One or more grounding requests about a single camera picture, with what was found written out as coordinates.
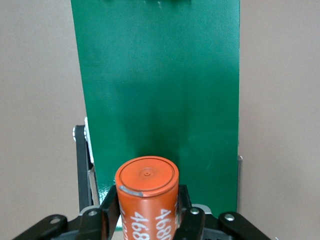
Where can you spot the green conveyor belt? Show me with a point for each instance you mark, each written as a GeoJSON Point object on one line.
{"type": "Point", "coordinates": [162, 75]}

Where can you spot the orange cylindrical battery cell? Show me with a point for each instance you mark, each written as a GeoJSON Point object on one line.
{"type": "Point", "coordinates": [147, 200]}

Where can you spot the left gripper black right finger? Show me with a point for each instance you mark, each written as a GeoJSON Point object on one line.
{"type": "Point", "coordinates": [188, 222]}

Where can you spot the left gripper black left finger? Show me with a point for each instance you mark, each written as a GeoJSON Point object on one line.
{"type": "Point", "coordinates": [100, 225]}

